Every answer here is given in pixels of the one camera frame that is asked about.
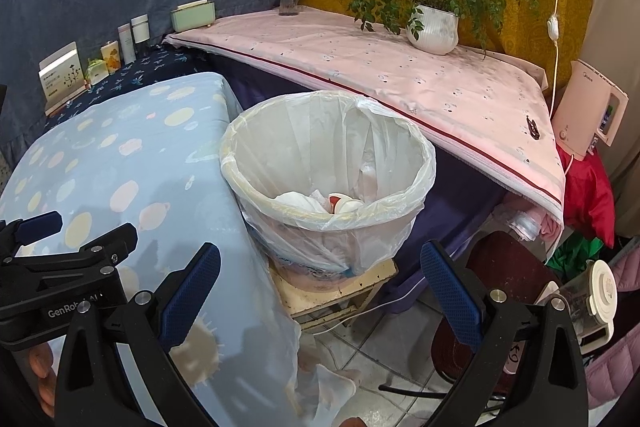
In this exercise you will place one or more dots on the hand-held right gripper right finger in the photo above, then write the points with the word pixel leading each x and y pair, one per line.
pixel 450 297

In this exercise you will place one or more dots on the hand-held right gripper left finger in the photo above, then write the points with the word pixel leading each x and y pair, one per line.
pixel 192 292

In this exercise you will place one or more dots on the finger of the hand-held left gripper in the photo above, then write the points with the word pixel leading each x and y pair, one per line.
pixel 90 252
pixel 37 222

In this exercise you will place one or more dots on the small red paper cup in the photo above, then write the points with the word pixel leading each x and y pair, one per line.
pixel 350 206

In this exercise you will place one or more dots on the white cloth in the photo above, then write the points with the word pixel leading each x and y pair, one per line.
pixel 297 202

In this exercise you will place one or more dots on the white lined trash bin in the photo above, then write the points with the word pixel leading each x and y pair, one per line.
pixel 310 137

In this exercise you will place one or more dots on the person's left hand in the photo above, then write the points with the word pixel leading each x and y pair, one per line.
pixel 42 364

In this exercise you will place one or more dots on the dark red stool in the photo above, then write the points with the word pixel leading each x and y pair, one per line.
pixel 505 267

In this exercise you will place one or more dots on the wooden stool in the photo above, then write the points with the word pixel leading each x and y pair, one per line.
pixel 350 287

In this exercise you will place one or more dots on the clear plastic bottle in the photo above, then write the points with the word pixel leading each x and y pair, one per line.
pixel 525 223

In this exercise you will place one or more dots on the green cloth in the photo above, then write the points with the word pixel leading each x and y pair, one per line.
pixel 575 252

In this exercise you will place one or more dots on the white cardboard box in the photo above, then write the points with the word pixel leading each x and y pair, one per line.
pixel 62 77

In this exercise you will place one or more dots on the clear plastic bag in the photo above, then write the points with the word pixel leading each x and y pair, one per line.
pixel 330 387

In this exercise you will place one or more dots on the blender jug with white lid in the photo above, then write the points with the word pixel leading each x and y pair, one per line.
pixel 600 292

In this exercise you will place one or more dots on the green tissue pack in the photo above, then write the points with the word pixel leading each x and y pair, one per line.
pixel 96 71

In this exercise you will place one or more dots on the red garment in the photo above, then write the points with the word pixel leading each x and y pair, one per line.
pixel 590 197

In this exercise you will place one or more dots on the pink quilted jacket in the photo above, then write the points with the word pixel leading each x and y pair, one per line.
pixel 615 362

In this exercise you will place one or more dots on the yellow tin can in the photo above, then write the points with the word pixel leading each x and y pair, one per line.
pixel 111 56

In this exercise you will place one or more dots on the dark blue patterned cloth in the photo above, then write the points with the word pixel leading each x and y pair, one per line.
pixel 140 72

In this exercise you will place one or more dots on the white tube bottle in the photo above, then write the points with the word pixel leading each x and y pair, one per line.
pixel 127 44

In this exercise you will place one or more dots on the white jar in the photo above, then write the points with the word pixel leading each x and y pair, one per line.
pixel 140 29

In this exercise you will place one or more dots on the pink sheet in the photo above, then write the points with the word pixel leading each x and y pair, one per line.
pixel 375 57

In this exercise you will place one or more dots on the green tissue box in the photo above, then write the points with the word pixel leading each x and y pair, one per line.
pixel 192 18

